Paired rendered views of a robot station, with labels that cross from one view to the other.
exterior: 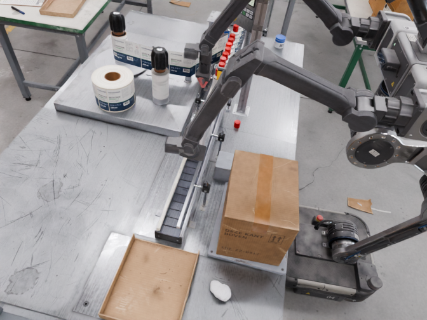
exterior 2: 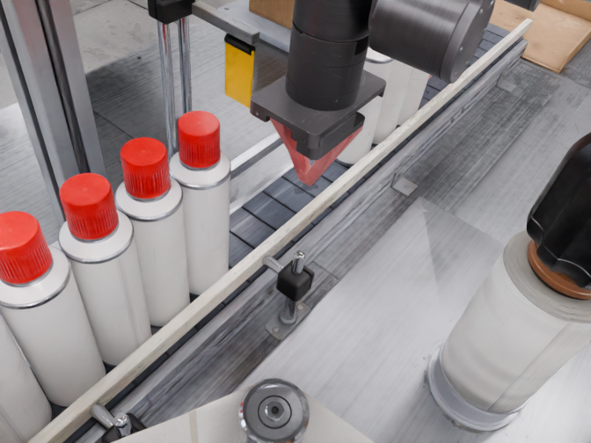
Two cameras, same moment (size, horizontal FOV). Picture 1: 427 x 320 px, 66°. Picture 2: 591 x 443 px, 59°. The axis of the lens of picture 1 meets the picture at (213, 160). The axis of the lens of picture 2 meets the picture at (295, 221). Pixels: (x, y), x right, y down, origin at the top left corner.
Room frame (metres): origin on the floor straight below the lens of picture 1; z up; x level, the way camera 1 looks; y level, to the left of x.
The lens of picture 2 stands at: (1.69, 0.25, 1.34)
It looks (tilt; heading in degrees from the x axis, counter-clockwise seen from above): 47 degrees down; 205
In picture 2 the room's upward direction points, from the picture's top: 9 degrees clockwise
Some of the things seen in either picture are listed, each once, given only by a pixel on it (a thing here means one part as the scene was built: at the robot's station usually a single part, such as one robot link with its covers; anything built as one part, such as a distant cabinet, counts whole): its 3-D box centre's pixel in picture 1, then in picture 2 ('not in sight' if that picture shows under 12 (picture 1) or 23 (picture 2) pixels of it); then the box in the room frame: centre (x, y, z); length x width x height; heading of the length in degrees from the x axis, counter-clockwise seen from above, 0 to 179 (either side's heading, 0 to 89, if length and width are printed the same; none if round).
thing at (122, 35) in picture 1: (119, 38); not in sight; (1.66, 0.61, 1.04); 0.09 x 0.09 x 0.29
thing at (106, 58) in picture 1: (122, 61); not in sight; (1.66, 0.61, 0.89); 0.31 x 0.31 x 0.01
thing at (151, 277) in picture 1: (152, 281); (528, 17); (0.43, 0.15, 0.85); 0.30 x 0.26 x 0.04; 173
